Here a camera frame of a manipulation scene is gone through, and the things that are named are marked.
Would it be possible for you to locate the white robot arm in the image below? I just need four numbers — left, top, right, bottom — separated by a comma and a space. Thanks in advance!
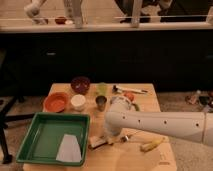
104, 96, 213, 146

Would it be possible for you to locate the metal cup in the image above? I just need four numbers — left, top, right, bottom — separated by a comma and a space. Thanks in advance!
95, 95, 107, 111

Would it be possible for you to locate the white paper cup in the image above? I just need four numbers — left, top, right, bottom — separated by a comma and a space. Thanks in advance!
70, 94, 86, 111

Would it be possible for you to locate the green translucent cup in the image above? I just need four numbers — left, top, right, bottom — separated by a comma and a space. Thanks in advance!
96, 82, 107, 96

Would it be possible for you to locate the silver fork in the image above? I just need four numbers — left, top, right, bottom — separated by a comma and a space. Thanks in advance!
120, 131, 141, 143

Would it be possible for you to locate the yellow banana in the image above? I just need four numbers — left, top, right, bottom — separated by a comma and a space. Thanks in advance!
140, 138, 165, 152

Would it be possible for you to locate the white folded cloth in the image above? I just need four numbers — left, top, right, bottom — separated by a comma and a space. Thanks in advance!
56, 134, 82, 162

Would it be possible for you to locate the orange tomato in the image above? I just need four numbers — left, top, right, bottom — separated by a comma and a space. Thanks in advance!
124, 92, 134, 102

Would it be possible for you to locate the dark maroon bowl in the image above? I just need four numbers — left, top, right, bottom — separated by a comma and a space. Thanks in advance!
71, 76, 90, 95

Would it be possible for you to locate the orange bowl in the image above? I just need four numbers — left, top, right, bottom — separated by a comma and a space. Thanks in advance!
43, 92, 68, 113

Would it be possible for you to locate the green plastic tray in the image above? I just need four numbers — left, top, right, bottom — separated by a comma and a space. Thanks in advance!
16, 112, 90, 167

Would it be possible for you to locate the black office chair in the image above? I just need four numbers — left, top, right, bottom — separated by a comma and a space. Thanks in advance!
0, 46, 38, 165

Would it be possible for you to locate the small red bowl background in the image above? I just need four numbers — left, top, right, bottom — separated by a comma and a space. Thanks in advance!
55, 17, 67, 25

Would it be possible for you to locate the white handled brush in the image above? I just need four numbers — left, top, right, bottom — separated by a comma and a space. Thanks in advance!
112, 85, 148, 94

